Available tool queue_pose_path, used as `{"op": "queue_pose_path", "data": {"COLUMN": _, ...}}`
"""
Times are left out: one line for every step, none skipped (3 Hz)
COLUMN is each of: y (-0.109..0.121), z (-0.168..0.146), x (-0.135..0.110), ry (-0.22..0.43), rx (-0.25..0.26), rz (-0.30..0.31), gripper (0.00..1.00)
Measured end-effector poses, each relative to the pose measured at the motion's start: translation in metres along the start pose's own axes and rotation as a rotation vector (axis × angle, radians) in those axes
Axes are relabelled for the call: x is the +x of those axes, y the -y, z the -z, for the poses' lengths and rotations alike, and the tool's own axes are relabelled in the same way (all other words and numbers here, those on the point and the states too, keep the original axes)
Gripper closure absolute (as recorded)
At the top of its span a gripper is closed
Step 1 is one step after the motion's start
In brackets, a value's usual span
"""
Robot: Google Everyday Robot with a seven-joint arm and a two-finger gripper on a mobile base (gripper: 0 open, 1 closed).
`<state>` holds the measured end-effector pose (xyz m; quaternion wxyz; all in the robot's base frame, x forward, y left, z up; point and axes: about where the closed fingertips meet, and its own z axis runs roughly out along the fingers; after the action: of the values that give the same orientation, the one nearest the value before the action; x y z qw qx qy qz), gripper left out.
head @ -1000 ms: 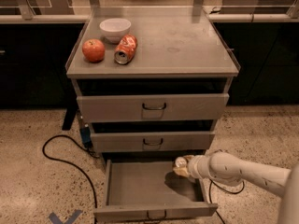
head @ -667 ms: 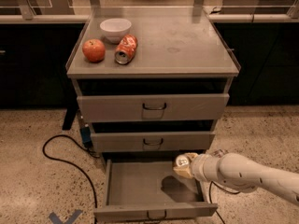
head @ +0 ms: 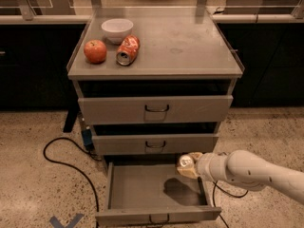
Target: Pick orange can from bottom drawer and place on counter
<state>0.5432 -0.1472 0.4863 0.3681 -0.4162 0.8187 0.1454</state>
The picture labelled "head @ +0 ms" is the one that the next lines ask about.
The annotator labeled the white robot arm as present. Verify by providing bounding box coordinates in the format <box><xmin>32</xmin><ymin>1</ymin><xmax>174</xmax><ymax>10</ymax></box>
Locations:
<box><xmin>177</xmin><ymin>150</ymin><xmax>304</xmax><ymax>204</ymax></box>

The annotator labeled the grey bottom drawer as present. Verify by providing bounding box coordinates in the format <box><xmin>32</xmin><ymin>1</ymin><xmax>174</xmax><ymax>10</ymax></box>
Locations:
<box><xmin>96</xmin><ymin>161</ymin><xmax>221</xmax><ymax>227</ymax></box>

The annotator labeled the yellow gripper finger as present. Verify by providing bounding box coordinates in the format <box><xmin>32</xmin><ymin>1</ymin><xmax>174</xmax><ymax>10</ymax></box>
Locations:
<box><xmin>177</xmin><ymin>166</ymin><xmax>200</xmax><ymax>179</ymax></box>
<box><xmin>189</xmin><ymin>152</ymin><xmax>202</xmax><ymax>162</ymax></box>

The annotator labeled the grey drawer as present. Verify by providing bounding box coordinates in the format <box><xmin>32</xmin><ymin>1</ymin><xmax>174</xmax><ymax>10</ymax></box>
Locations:
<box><xmin>78</xmin><ymin>95</ymin><xmax>233</xmax><ymax>124</ymax></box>
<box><xmin>92</xmin><ymin>134</ymin><xmax>219</xmax><ymax>155</ymax></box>
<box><xmin>96</xmin><ymin>161</ymin><xmax>221</xmax><ymax>227</ymax></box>

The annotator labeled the red apple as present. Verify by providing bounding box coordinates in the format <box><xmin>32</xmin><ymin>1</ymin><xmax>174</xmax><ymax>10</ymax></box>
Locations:
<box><xmin>84</xmin><ymin>40</ymin><xmax>107</xmax><ymax>64</ymax></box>

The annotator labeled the grey drawer cabinet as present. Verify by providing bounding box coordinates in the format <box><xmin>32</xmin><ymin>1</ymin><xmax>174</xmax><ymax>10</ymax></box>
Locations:
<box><xmin>68</xmin><ymin>7</ymin><xmax>242</xmax><ymax>166</ymax></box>

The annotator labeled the white bowl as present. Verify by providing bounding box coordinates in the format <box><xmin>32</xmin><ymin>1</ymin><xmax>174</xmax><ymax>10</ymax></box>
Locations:
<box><xmin>101</xmin><ymin>18</ymin><xmax>133</xmax><ymax>45</ymax></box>

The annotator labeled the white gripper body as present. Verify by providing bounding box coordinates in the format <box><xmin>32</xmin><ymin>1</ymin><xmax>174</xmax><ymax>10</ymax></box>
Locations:
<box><xmin>195</xmin><ymin>153</ymin><xmax>229</xmax><ymax>181</ymax></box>

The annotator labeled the blue power adapter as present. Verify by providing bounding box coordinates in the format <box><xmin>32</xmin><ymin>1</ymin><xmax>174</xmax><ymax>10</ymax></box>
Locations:
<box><xmin>81</xmin><ymin>129</ymin><xmax>94</xmax><ymax>151</ymax></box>

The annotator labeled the grey top drawer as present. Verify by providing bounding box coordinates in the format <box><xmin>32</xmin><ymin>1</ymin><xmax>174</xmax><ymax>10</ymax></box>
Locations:
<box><xmin>78</xmin><ymin>95</ymin><xmax>233</xmax><ymax>124</ymax></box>

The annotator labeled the red soda can lying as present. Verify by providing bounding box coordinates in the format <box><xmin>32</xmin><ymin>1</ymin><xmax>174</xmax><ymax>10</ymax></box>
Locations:
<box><xmin>116</xmin><ymin>35</ymin><xmax>140</xmax><ymax>66</ymax></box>

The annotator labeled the black cable left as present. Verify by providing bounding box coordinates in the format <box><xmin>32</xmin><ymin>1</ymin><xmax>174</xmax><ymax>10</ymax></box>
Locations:
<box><xmin>42</xmin><ymin>137</ymin><xmax>103</xmax><ymax>228</ymax></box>

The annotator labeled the orange brown soda can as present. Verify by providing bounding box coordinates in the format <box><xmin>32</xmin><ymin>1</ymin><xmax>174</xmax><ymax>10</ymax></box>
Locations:
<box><xmin>178</xmin><ymin>155</ymin><xmax>194</xmax><ymax>168</ymax></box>

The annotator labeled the grey middle drawer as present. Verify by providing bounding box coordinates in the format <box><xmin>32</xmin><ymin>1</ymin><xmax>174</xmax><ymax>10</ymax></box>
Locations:
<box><xmin>92</xmin><ymin>134</ymin><xmax>219</xmax><ymax>155</ymax></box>

